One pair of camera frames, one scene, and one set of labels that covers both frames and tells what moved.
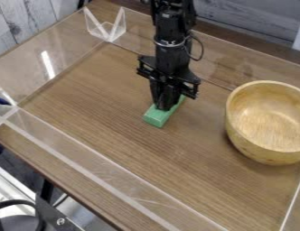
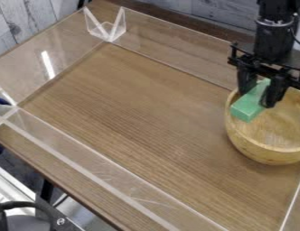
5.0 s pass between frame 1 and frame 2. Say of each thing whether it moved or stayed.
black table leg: stayed
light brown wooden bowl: stayed
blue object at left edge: stayed
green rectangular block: moved
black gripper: moved
